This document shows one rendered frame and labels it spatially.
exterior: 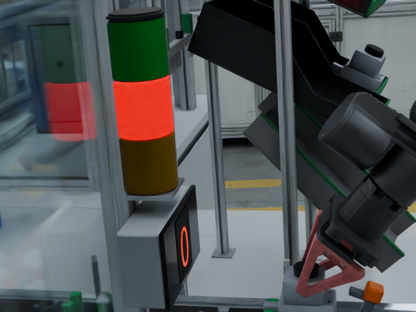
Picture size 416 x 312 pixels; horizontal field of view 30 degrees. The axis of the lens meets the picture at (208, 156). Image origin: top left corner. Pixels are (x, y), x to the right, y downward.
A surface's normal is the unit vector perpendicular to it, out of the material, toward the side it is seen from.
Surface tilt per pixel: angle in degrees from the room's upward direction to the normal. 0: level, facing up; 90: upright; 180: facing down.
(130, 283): 90
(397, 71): 90
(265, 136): 90
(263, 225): 0
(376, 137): 63
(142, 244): 90
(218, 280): 0
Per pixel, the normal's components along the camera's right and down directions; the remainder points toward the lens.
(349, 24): -0.08, 0.30
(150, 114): 0.29, 0.27
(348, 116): 0.20, -0.11
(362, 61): -0.36, 0.30
